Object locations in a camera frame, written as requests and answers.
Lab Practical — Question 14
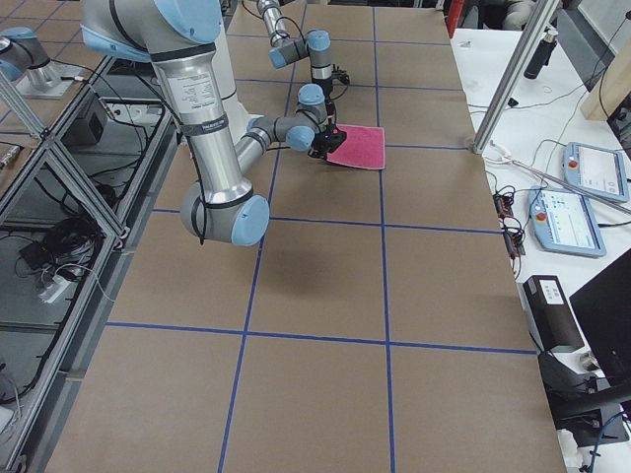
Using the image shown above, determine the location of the black water bottle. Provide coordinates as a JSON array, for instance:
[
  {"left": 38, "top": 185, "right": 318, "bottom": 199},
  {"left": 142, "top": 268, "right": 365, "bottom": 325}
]
[{"left": 524, "top": 28, "right": 558, "bottom": 80}]

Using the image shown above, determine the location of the black power adapter box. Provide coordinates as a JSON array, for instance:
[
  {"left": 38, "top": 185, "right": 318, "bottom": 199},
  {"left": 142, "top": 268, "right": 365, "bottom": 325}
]
[{"left": 523, "top": 275, "right": 585, "bottom": 353}]

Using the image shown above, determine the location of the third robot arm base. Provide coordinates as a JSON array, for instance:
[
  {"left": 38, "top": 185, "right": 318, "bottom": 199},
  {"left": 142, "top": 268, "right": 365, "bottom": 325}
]
[{"left": 1, "top": 27, "right": 86, "bottom": 99}]

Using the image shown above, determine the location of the black computer monitor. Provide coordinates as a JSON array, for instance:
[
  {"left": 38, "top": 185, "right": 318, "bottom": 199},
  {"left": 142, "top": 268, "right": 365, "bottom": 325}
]
[{"left": 538, "top": 252, "right": 630, "bottom": 447}]

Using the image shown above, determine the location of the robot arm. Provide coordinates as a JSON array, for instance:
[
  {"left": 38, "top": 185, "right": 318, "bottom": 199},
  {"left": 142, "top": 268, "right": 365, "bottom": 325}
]
[
  {"left": 81, "top": 1, "right": 346, "bottom": 246},
  {"left": 256, "top": 0, "right": 336, "bottom": 124}
]

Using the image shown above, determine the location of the far teach pendant tablet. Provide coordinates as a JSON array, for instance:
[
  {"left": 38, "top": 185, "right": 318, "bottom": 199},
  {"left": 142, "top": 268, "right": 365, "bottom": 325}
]
[{"left": 563, "top": 142, "right": 630, "bottom": 203}]

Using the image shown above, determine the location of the white grabber stick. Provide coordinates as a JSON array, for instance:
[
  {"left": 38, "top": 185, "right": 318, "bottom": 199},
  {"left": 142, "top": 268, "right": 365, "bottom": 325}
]
[{"left": 484, "top": 141, "right": 630, "bottom": 215}]

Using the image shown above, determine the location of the white power strip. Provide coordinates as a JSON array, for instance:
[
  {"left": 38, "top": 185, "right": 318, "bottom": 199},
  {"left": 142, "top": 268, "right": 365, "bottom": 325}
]
[{"left": 38, "top": 275, "right": 70, "bottom": 304}]

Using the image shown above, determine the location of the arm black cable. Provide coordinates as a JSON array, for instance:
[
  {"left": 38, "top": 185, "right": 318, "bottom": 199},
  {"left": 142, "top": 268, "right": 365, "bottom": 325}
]
[{"left": 189, "top": 115, "right": 297, "bottom": 247}]

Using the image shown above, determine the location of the aluminium frame post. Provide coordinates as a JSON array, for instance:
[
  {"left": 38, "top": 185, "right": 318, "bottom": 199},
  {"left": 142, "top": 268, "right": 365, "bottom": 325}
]
[{"left": 469, "top": 0, "right": 559, "bottom": 155}]

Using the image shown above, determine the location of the near teach pendant tablet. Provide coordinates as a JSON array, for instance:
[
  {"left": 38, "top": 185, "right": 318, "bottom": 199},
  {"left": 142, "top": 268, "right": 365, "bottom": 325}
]
[{"left": 527, "top": 187, "right": 606, "bottom": 258}]

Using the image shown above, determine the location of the wooden board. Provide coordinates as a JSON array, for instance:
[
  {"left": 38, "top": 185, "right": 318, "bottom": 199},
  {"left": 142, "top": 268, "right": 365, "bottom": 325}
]
[{"left": 581, "top": 41, "right": 631, "bottom": 120}]

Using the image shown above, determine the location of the aluminium truss frame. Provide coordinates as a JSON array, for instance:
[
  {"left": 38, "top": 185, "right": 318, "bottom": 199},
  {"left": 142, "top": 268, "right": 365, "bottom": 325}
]
[{"left": 1, "top": 59, "right": 176, "bottom": 472}]

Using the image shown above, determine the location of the floor cable bundle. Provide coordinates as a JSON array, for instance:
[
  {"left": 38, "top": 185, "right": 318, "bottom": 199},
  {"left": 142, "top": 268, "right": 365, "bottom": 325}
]
[{"left": 14, "top": 216, "right": 107, "bottom": 287}]

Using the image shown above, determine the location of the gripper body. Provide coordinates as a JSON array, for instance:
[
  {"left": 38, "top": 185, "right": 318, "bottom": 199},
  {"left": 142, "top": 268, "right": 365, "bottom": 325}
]
[
  {"left": 308, "top": 131, "right": 330, "bottom": 159},
  {"left": 320, "top": 83, "right": 336, "bottom": 127}
]

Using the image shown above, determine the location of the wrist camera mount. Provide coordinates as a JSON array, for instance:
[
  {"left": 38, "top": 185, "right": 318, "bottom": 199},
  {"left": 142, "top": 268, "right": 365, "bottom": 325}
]
[
  {"left": 324, "top": 127, "right": 347, "bottom": 153},
  {"left": 331, "top": 69, "right": 350, "bottom": 86}
]

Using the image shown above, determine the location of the pink and grey towel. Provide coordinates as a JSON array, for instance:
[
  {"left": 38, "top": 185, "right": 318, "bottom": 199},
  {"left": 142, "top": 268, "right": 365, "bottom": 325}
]
[{"left": 326, "top": 124, "right": 386, "bottom": 170}]

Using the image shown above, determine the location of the teach pendant tablet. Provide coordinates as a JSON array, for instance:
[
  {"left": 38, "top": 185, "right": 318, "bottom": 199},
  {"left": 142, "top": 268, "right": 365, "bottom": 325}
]
[
  {"left": 527, "top": 187, "right": 606, "bottom": 258},
  {"left": 563, "top": 142, "right": 630, "bottom": 203}
]

